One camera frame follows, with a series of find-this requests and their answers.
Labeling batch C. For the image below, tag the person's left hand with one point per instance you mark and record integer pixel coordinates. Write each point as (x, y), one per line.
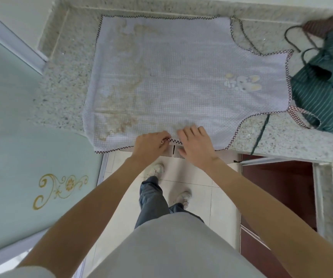
(147, 146)

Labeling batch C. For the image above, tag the person's right hand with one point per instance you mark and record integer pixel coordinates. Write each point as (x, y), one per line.
(198, 149)

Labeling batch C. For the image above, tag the person's right fingers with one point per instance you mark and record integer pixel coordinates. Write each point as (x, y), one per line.
(192, 132)

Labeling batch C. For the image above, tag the person's left fingers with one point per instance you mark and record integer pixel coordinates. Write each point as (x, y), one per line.
(164, 138)

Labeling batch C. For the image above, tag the white checkered bunny apron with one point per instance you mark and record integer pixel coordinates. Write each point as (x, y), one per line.
(178, 83)

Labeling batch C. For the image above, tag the person's left forearm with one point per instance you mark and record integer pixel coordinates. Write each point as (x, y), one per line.
(97, 205)

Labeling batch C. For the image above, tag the person's right forearm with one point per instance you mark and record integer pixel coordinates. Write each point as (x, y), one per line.
(259, 205)

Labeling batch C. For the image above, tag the white left shoe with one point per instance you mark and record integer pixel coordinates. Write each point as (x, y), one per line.
(156, 170)

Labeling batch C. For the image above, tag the white shoe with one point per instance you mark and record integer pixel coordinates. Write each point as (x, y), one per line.
(184, 197)
(156, 170)

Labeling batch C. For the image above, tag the white right shoe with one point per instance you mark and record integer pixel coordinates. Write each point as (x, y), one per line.
(184, 197)

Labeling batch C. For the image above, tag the blue jeans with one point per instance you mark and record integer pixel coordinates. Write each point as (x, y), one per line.
(152, 199)

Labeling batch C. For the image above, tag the red-brown cabinet door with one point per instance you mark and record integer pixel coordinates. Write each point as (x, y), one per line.
(282, 188)

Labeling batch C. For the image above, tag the light grey shirt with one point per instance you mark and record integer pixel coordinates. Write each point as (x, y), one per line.
(178, 248)

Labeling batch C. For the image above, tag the green striped apron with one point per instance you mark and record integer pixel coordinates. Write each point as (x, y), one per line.
(325, 92)

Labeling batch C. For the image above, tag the light green ornamented door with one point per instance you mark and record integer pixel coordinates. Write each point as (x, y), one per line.
(18, 159)

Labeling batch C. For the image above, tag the maroon striped cloth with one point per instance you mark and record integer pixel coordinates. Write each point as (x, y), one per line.
(328, 26)

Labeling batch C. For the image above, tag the white door frame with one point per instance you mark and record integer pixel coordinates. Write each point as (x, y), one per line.
(13, 40)

